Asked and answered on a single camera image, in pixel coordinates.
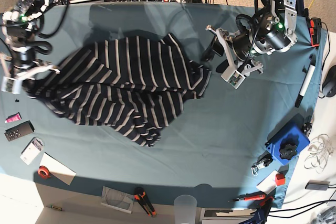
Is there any small red cube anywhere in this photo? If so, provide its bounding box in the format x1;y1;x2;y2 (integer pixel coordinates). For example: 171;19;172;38
275;173;286;186

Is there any orange black clamp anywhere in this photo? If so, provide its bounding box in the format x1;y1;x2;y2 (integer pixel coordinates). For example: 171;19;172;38
308;17;322;47

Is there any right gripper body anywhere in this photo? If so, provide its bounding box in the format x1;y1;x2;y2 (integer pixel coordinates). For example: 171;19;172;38
1;53;60;94

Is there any metal carabiner clip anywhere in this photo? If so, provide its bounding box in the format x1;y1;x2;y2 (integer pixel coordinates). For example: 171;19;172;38
251;155;273;176

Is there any white paper sheet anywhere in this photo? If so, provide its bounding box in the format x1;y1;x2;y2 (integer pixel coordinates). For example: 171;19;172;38
40;153;76;185

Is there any translucent plastic cup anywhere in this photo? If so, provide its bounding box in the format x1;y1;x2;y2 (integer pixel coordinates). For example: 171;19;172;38
174;195;197;224

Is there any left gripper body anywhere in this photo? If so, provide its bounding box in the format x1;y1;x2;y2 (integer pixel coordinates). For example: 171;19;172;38
205;25;264;89

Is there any navy white striped t-shirt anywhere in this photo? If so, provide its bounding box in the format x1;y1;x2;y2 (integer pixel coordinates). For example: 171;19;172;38
27;33;211;147

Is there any blue box with black knob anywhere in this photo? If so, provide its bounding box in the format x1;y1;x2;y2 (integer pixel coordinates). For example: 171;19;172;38
265;114;310;166

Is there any red orange screwdriver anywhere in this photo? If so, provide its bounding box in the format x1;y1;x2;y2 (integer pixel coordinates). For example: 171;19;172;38
229;194;266;202

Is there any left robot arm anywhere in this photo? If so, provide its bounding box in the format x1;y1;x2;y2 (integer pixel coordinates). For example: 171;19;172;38
201;0;297;89

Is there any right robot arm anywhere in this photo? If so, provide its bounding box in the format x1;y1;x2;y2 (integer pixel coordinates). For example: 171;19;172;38
1;0;61;94

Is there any white card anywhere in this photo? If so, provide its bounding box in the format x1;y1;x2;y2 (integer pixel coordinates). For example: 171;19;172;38
256;170;278;195

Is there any grey small box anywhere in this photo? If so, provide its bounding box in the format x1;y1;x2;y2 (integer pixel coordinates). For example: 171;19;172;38
305;181;329;191

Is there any black remote control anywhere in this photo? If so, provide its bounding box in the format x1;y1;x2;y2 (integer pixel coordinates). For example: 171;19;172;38
4;121;35;142

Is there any black computer mouse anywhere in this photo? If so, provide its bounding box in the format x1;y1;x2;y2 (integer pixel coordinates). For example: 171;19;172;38
322;65;336;98

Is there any pink tube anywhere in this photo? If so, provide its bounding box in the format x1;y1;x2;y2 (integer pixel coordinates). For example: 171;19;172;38
5;113;22;123

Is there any black white marker pen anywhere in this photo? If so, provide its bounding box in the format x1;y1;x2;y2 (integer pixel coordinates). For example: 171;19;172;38
295;54;316;108

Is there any blue black scissors handle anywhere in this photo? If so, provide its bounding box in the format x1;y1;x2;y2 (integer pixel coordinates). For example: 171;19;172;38
239;196;274;224

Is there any clear plastic bag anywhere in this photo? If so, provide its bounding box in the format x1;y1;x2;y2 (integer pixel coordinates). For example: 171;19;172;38
100;186;134;214

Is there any red tape roll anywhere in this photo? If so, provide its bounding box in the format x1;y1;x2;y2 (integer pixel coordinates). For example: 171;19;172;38
37;166;51;179

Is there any white cable bundle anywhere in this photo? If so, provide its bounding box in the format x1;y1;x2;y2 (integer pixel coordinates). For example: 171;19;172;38
303;133;335;174

